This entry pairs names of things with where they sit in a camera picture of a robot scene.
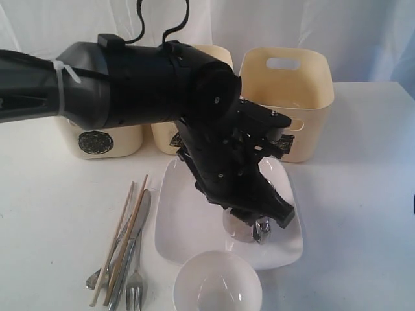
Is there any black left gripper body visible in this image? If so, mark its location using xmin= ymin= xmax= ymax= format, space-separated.
xmin=174 ymin=98 xmax=294 ymax=207

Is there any steel mug front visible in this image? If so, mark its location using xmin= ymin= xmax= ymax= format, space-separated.
xmin=222 ymin=209 xmax=272 ymax=245

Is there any white square plate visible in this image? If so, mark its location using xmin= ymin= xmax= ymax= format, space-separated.
xmin=154 ymin=157 xmax=304 ymax=270

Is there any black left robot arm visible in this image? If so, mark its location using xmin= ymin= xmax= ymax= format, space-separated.
xmin=1 ymin=34 xmax=295 ymax=228

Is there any cream bin with triangle mark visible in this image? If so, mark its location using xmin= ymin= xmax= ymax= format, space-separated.
xmin=151 ymin=45 xmax=233 ymax=155

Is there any white ceramic bowl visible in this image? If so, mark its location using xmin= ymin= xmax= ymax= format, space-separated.
xmin=172 ymin=251 xmax=263 ymax=310

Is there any steel table knife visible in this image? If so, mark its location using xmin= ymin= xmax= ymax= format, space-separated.
xmin=108 ymin=189 xmax=151 ymax=310

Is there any cream bin with circle mark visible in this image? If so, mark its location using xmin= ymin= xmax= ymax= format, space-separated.
xmin=54 ymin=117 xmax=143 ymax=159

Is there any cream bin with square mark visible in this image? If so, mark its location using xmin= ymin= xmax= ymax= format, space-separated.
xmin=239 ymin=47 xmax=334 ymax=163

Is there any steel fork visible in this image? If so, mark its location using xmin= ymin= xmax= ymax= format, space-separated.
xmin=126 ymin=235 xmax=143 ymax=311

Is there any steel spoon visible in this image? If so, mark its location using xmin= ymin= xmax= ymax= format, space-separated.
xmin=86 ymin=216 xmax=131 ymax=290

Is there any white curtain backdrop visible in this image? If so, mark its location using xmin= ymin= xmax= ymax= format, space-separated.
xmin=1 ymin=1 xmax=414 ymax=93

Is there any black cable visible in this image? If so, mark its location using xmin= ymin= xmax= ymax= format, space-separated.
xmin=124 ymin=0 xmax=191 ymax=46

